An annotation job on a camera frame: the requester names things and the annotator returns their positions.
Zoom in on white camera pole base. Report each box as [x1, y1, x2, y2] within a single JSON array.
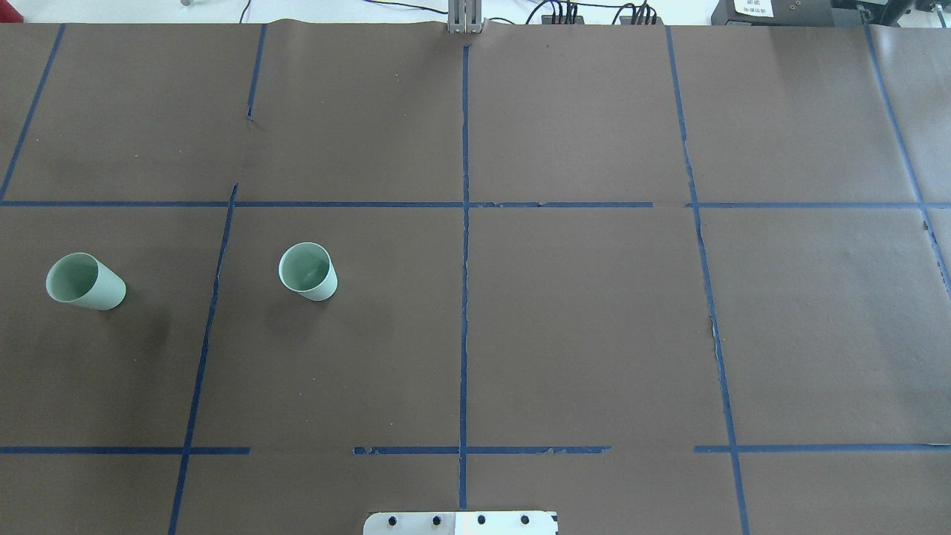
[[363, 510, 559, 534]]

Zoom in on aluminium frame post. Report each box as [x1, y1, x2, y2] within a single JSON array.
[[447, 0, 485, 34]]

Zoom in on brown paper table cover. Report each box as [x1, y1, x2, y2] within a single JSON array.
[[2, 20, 949, 534]]

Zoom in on left black power strip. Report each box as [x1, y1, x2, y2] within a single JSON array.
[[541, 4, 585, 26]]

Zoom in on green paper cup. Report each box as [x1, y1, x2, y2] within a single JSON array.
[[45, 253, 128, 311], [278, 241, 337, 302]]

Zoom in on black power strip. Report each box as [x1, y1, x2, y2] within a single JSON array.
[[612, 4, 662, 26], [541, 4, 585, 26]]

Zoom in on right black power strip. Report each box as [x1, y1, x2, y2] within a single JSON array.
[[612, 4, 662, 26]]

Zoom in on black computer box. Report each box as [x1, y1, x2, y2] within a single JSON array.
[[710, 1, 875, 27]]

